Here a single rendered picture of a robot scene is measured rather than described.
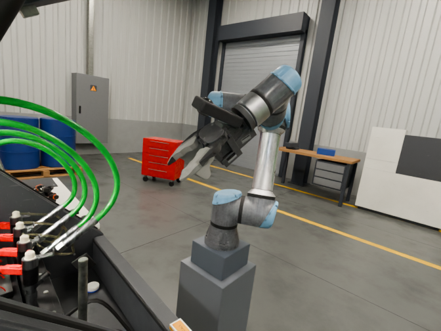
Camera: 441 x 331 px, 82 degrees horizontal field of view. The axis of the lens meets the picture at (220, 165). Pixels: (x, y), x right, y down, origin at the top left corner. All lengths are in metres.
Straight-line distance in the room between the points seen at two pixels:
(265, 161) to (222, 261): 0.43
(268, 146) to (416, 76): 5.56
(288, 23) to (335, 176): 3.91
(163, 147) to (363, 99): 4.39
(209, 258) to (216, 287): 0.11
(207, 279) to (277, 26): 6.72
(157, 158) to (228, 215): 3.98
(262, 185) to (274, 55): 6.54
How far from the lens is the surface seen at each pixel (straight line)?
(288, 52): 7.25
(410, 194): 5.35
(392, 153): 5.29
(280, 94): 0.61
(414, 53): 6.58
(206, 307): 1.17
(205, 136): 0.57
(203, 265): 1.13
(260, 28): 7.55
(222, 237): 1.06
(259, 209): 1.01
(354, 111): 6.51
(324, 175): 5.31
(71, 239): 0.67
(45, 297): 0.77
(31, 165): 5.52
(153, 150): 4.94
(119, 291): 0.91
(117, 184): 0.66
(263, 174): 1.03
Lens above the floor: 1.43
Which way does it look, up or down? 11 degrees down
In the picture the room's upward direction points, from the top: 7 degrees clockwise
